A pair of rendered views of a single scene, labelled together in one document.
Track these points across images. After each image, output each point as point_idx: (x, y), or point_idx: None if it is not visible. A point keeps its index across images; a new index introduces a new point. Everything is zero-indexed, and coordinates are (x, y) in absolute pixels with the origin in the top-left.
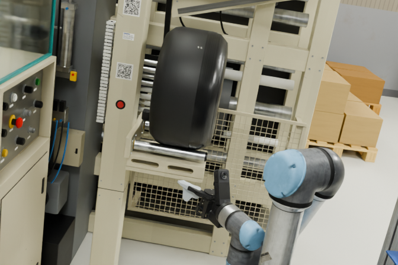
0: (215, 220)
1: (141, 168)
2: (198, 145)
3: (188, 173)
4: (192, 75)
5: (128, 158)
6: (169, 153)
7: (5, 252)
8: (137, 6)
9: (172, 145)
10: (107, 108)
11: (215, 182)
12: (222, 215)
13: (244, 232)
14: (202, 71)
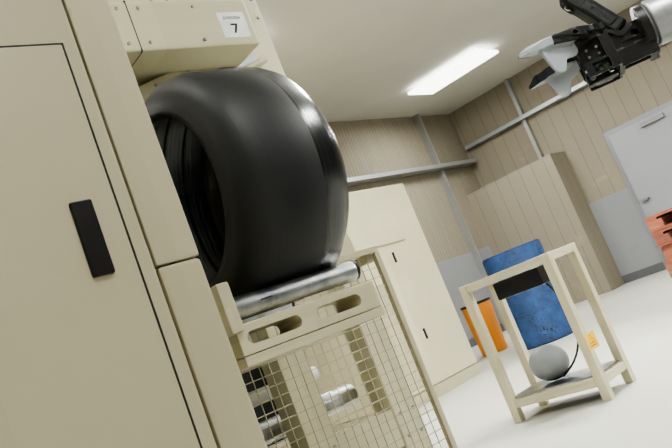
0: (642, 47)
1: (275, 344)
2: (340, 236)
3: (355, 307)
4: (273, 92)
5: (240, 337)
6: (299, 289)
7: None
8: None
9: (293, 273)
10: None
11: (581, 5)
12: (660, 5)
13: None
14: (281, 84)
